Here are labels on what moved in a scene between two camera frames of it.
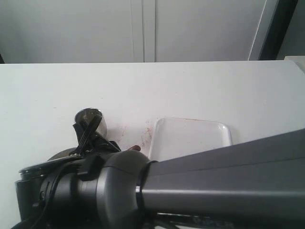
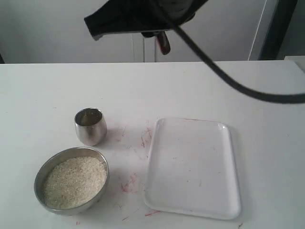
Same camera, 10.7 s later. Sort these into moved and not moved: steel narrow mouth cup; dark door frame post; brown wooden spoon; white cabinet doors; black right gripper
Moved: black right gripper; brown wooden spoon
Not moved: white cabinet doors; steel narrow mouth cup; dark door frame post
